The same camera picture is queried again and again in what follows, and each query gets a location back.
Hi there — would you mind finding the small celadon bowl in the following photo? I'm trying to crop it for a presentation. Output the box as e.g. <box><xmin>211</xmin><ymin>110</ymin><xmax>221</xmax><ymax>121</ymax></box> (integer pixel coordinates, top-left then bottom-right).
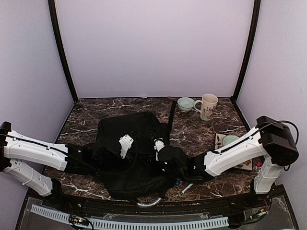
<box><xmin>177</xmin><ymin>97</ymin><xmax>195</xmax><ymax>113</ymax></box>

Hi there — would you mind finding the white pen green tip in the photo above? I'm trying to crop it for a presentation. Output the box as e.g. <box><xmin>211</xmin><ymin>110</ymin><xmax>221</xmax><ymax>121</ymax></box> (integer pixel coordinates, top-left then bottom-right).
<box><xmin>180</xmin><ymin>183</ymin><xmax>194</xmax><ymax>195</ymax></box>

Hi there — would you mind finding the black student bag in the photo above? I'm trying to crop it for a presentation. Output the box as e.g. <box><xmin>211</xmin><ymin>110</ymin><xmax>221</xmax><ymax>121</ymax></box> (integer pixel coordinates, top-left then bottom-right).
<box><xmin>95</xmin><ymin>101</ymin><xmax>178</xmax><ymax>207</ymax></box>

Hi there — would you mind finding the black front rail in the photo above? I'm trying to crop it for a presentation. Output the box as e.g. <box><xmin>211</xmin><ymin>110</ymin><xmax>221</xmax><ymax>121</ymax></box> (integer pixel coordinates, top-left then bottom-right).
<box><xmin>43</xmin><ymin>194</ymin><xmax>272</xmax><ymax>216</ymax></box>

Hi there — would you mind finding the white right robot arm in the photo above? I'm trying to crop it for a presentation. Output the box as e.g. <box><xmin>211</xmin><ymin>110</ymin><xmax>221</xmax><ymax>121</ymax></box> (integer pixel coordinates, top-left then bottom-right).
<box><xmin>154</xmin><ymin>116</ymin><xmax>299</xmax><ymax>208</ymax></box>

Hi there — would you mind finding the black frame post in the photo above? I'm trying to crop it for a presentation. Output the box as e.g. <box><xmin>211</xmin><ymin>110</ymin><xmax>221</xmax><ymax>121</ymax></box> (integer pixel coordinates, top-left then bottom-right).
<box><xmin>48</xmin><ymin>0</ymin><xmax>79</xmax><ymax>103</ymax></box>
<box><xmin>231</xmin><ymin>0</ymin><xmax>261</xmax><ymax>104</ymax></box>

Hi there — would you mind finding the left black frame post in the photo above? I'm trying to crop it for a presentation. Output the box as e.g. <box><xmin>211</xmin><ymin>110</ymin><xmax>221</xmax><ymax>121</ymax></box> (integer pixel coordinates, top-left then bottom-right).
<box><xmin>48</xmin><ymin>0</ymin><xmax>79</xmax><ymax>103</ymax></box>

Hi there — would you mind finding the floral square plate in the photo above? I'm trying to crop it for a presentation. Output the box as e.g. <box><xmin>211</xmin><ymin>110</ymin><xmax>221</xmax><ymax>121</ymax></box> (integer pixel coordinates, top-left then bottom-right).
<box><xmin>214</xmin><ymin>133</ymin><xmax>253</xmax><ymax>171</ymax></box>

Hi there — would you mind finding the right black frame post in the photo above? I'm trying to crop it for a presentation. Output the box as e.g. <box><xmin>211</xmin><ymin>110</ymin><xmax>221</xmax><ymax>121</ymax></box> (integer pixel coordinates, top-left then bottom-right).
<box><xmin>231</xmin><ymin>0</ymin><xmax>261</xmax><ymax>104</ymax></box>

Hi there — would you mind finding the pale green bowl on plate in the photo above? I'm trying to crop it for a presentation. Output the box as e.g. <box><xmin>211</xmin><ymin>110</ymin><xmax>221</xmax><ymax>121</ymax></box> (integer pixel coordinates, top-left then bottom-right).
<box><xmin>222</xmin><ymin>135</ymin><xmax>239</xmax><ymax>146</ymax></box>

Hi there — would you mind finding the white slotted cable duct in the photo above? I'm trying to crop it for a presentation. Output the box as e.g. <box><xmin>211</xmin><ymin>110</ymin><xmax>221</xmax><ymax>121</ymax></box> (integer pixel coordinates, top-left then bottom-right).
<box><xmin>30</xmin><ymin>205</ymin><xmax>229</xmax><ymax>230</ymax></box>

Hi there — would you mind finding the cream floral mug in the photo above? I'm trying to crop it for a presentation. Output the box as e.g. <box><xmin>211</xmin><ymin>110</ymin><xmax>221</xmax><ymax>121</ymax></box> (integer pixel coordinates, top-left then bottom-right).
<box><xmin>194</xmin><ymin>93</ymin><xmax>219</xmax><ymax>121</ymax></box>

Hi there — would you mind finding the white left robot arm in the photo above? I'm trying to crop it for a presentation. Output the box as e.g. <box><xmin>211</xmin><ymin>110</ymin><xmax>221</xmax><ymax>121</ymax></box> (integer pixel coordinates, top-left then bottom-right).
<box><xmin>0</xmin><ymin>122</ymin><xmax>136</xmax><ymax>209</ymax></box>

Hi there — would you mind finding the small circuit board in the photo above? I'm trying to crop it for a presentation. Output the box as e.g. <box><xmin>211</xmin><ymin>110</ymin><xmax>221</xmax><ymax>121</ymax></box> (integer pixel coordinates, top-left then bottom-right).
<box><xmin>68</xmin><ymin>215</ymin><xmax>90</xmax><ymax>228</ymax></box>

